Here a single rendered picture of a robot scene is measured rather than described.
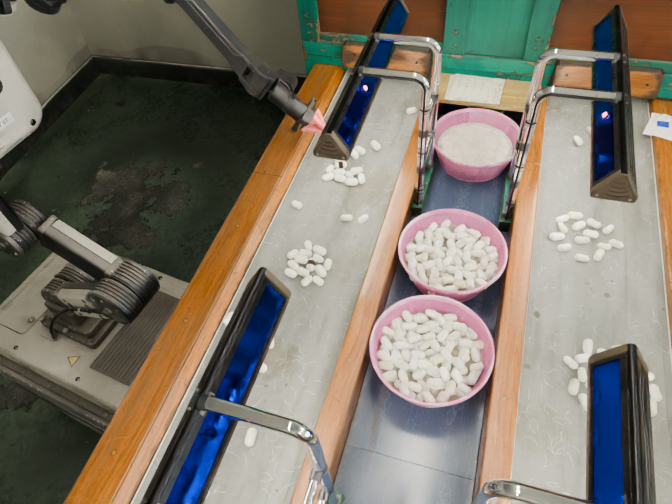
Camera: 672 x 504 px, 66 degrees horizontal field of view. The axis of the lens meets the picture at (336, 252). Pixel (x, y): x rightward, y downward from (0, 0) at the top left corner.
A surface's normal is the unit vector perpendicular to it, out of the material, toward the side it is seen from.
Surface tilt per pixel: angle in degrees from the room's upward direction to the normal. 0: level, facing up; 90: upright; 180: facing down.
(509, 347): 0
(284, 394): 0
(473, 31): 90
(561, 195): 0
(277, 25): 90
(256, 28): 90
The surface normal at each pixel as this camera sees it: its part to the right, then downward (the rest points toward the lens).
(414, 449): -0.07, -0.62
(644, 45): -0.29, 0.76
